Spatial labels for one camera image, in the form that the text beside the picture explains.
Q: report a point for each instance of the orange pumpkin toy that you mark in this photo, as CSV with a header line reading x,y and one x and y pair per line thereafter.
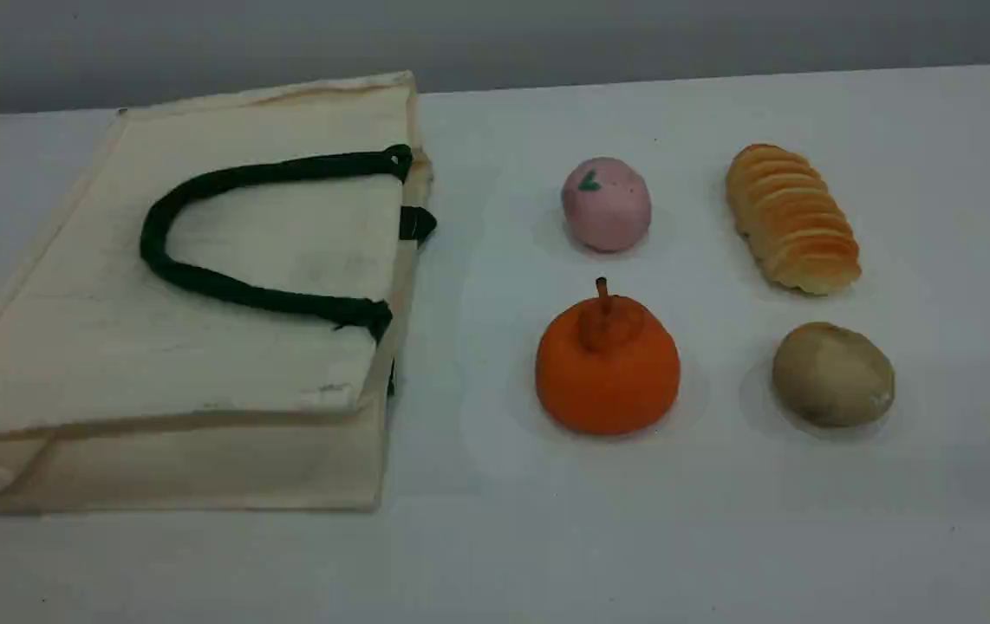
x,y
608,381

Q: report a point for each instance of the ridged golden bread loaf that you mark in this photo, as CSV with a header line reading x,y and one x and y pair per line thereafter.
x,y
794,221

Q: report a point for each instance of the pink peach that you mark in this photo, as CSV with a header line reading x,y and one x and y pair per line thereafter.
x,y
606,208

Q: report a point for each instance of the brown potato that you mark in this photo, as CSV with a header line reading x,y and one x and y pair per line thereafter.
x,y
833,374

